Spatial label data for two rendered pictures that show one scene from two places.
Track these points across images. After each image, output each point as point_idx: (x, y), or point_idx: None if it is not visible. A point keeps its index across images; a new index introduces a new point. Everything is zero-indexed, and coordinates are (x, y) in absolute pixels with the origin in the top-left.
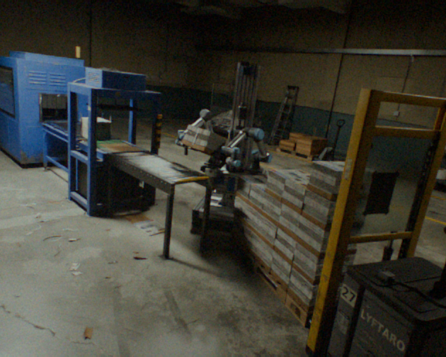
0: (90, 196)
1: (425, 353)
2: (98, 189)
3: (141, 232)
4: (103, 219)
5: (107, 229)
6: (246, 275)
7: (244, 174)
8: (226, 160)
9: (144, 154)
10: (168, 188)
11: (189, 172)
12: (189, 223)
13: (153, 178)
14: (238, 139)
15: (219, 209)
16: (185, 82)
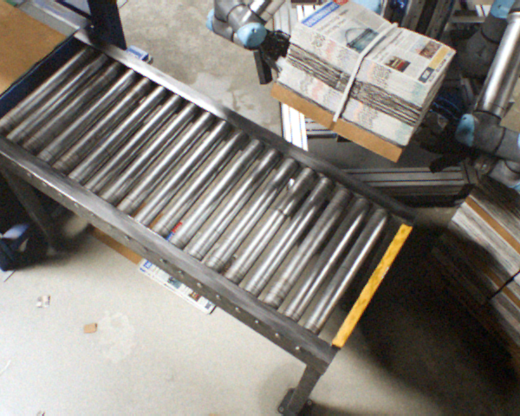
0: None
1: None
2: None
3: (182, 303)
4: (48, 272)
5: (87, 328)
6: (510, 412)
7: (451, 72)
8: (475, 165)
9: (93, 68)
10: (315, 363)
11: (321, 196)
12: (276, 198)
13: (234, 308)
14: None
15: (353, 147)
16: None
